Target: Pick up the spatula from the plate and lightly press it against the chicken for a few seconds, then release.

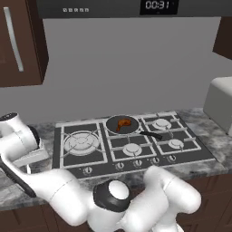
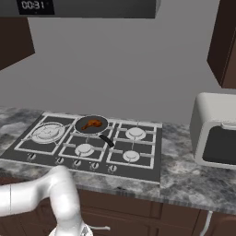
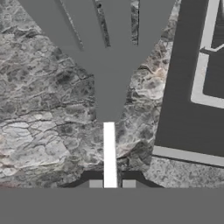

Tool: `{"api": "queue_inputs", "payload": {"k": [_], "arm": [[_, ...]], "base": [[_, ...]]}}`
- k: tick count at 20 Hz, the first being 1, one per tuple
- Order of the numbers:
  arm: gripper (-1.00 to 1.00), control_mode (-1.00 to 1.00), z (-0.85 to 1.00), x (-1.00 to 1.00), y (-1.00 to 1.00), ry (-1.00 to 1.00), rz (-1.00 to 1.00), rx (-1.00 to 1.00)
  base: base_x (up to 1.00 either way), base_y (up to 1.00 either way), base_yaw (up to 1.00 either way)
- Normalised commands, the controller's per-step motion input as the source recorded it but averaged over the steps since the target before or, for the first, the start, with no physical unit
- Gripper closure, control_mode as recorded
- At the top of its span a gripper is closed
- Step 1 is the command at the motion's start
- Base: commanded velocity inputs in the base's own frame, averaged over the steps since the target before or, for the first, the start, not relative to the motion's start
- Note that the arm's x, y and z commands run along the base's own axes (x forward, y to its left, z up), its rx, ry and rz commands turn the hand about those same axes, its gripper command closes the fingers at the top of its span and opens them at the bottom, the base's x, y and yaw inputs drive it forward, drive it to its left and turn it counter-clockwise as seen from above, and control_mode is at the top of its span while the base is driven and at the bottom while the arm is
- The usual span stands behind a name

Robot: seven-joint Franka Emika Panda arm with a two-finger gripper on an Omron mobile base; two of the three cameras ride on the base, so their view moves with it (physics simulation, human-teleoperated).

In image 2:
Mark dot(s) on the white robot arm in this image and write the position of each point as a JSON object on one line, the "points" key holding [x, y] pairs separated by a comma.
{"points": [[61, 196]]}

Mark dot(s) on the brown chicken drumstick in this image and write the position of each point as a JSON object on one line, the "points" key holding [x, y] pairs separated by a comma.
{"points": [[91, 124]]}

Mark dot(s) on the black frying pan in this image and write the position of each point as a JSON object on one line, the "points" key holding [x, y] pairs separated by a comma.
{"points": [[91, 124]]}

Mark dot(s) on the grey gas hob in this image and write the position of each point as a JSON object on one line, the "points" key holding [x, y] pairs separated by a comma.
{"points": [[92, 144]]}

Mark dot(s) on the silver hob knob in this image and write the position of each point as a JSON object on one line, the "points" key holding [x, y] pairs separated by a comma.
{"points": [[60, 160], [94, 166], [112, 168], [76, 163], [31, 157]]}

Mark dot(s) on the dark brown drawer front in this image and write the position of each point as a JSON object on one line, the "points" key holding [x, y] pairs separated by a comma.
{"points": [[129, 226], [123, 204]]}

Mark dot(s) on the white toaster oven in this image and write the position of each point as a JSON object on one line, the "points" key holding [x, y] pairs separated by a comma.
{"points": [[213, 132]]}

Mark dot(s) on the grey microwave oven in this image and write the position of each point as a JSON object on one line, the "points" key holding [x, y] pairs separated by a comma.
{"points": [[80, 7]]}

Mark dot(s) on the dark brown cupboard door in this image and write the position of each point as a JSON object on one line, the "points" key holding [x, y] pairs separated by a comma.
{"points": [[219, 224]]}

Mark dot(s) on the dark brown wall cupboard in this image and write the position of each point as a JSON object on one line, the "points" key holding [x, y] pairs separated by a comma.
{"points": [[14, 41], [223, 43]]}

